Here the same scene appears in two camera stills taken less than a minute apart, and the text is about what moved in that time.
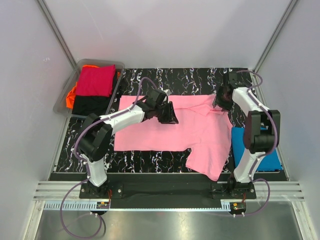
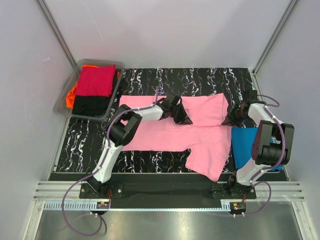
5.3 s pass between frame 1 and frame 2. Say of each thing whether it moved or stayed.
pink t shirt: stayed
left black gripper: moved
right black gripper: moved
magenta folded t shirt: stayed
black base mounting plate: stayed
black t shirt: stayed
